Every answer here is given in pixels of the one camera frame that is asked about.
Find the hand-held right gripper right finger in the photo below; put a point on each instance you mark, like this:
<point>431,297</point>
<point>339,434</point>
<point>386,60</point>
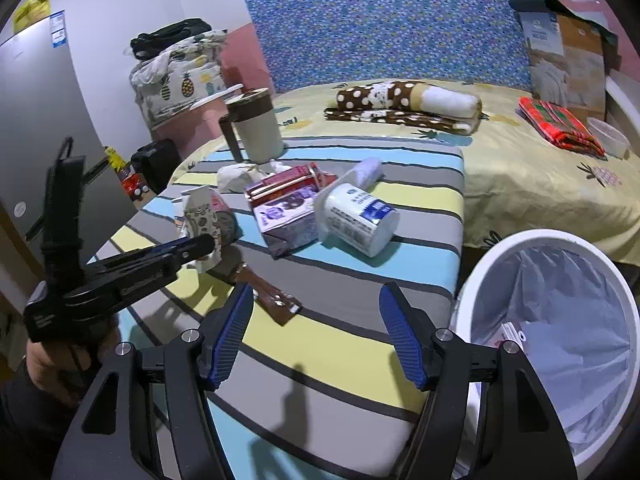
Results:
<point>400,332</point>

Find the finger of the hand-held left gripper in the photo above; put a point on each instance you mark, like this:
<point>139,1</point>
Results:
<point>165,260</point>

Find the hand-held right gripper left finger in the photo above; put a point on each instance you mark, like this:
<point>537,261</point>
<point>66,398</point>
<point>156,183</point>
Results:
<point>234,322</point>

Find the brown sachet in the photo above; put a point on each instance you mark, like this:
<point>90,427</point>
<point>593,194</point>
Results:
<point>272,297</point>

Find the red cartoon can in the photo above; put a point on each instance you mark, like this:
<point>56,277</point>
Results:
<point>202,220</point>

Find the white round trash bin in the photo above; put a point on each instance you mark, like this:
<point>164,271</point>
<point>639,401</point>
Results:
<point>465,310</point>

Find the white tissue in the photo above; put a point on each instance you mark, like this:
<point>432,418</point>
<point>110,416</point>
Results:
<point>235,175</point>

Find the white cup with blue label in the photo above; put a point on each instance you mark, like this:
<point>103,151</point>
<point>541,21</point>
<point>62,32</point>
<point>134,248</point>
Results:
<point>357,220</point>

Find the purple milk carton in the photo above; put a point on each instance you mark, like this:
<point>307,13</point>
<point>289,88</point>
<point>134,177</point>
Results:
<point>285,210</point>

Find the translucent white bin liner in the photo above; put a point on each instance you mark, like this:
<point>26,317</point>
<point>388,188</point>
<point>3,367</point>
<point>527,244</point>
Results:
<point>575,330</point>

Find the person's left forearm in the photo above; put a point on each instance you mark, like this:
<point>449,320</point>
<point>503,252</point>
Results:
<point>30,425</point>

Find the person's left hand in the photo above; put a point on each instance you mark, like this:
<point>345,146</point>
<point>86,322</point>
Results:
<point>42,365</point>

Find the striped table cover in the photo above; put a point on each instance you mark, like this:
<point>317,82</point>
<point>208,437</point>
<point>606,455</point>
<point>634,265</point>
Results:
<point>340,350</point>

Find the small red toy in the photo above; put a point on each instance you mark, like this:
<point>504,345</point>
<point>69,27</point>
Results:
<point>134,186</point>

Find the black case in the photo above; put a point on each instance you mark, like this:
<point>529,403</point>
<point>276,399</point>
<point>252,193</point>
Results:
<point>155,162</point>

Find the pink cabinet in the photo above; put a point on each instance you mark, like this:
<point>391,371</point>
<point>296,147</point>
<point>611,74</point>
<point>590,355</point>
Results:
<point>195,120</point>

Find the beige mug with brown lid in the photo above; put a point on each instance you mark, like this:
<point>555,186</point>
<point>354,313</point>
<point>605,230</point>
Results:
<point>255,130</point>

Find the pineapple print quilt bundle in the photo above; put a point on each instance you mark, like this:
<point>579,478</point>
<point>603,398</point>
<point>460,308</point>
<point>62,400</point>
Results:
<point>175,85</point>

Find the grey refrigerator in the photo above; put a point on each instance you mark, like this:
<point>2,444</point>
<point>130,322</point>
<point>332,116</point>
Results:
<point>45,125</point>

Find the yellow pineapple bed sheet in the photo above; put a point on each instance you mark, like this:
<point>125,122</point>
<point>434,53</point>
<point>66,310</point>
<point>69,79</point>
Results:
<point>530,185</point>

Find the black bag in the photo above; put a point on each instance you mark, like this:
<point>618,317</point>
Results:
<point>170,37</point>

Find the brown polka-dot blanket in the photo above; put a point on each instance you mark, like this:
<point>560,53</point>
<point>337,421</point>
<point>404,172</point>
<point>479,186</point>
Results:
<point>400,105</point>

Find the red plaid cloth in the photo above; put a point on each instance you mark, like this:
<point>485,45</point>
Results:
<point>560,127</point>

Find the white bowl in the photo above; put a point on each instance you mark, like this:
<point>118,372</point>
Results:
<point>607,137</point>

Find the yellow paper note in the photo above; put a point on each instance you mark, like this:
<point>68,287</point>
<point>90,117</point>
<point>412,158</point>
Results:
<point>32,7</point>

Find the blue floral headboard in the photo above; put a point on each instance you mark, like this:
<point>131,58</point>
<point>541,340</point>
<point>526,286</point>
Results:
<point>390,25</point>

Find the cardboard bedding box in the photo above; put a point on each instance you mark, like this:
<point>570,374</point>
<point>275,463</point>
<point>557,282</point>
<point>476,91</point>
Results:
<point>565,70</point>

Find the white bed frame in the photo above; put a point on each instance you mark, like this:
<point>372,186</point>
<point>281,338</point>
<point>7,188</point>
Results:
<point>622,105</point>

